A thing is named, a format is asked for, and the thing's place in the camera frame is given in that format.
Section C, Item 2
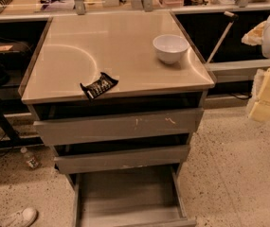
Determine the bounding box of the black cable on floor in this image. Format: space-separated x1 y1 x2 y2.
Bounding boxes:
228 92 253 100

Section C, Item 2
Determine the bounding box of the grey drawer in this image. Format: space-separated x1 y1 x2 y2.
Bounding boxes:
34 108 204 146
54 145 189 174
72 166 196 227

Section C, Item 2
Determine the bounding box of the black snack packet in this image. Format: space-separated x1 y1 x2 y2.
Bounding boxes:
80 72 118 100

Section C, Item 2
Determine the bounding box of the white sneaker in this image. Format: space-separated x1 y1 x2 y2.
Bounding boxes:
0 207 38 227

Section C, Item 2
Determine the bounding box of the grey drawer cabinet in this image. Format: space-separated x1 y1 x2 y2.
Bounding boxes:
18 10 217 227

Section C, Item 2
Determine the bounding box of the black bag with label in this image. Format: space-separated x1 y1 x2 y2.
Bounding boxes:
0 42 31 63

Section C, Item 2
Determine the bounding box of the plastic water bottle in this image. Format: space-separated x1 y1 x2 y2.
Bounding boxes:
20 147 40 169

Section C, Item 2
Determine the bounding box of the white bowl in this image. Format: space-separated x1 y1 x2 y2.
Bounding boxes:
153 34 189 64

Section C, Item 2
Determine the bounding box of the black stand leg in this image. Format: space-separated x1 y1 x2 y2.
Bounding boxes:
0 110 20 143

